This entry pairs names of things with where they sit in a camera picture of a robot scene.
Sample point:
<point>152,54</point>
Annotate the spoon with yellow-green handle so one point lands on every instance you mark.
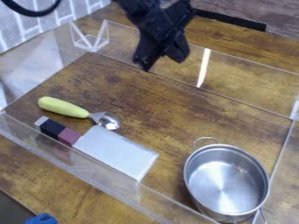
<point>62,107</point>

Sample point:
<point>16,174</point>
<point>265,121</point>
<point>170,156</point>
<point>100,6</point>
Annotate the toy cleaver knife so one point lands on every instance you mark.
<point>105,145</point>

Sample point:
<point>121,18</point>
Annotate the blue object at bottom edge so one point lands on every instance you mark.
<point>44,218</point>

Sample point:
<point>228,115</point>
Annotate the black strip on table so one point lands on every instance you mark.
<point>232,20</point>

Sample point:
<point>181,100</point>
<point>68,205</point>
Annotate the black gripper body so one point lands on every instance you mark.
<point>160,19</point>

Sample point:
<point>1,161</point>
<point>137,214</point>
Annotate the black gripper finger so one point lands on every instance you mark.
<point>172,53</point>
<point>181,44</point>

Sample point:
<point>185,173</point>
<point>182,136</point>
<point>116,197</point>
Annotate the stainless steel pot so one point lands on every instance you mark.
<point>226,180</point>

